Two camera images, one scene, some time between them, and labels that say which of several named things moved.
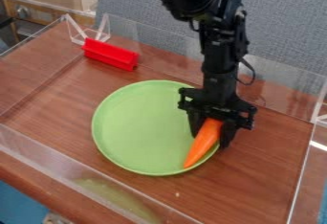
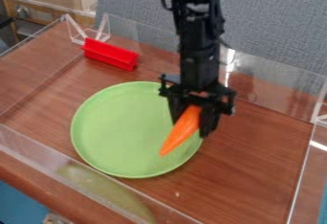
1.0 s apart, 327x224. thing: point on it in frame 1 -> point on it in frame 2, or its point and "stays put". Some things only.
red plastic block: [109, 55] stays put
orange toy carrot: [205, 140] -> [185, 128]
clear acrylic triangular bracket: [78, 34] stays put
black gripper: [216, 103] -> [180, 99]
